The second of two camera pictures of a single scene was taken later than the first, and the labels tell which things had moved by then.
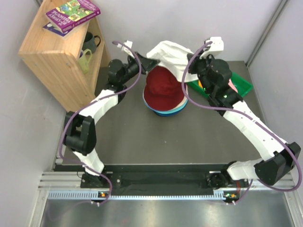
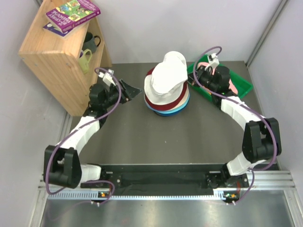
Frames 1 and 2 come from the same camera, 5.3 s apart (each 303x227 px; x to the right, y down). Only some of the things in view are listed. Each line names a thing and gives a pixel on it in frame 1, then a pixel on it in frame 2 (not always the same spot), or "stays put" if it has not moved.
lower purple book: [50, 27] stays put
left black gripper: [146, 64] → [128, 92]
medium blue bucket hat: [173, 114] stays put
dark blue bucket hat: [168, 115] stays put
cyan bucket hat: [171, 111] stays put
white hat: [173, 56] → [166, 84]
